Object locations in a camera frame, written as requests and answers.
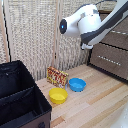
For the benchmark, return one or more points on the red yellow granola bar box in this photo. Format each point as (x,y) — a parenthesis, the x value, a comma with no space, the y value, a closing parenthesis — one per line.
(57,77)

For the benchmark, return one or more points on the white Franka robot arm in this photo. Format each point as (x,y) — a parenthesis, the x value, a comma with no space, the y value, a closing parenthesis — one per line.
(88,23)

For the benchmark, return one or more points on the blue bowl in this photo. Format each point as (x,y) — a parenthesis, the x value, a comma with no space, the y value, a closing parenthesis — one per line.
(77,84)

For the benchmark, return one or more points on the yellow bowl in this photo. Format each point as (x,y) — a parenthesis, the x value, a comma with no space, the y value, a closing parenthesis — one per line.
(58,95)

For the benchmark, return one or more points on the wicker folding screen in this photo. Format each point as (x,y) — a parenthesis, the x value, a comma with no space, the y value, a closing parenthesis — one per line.
(30,36)

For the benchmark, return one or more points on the black fabric storage bin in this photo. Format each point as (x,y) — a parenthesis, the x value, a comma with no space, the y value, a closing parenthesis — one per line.
(20,100)

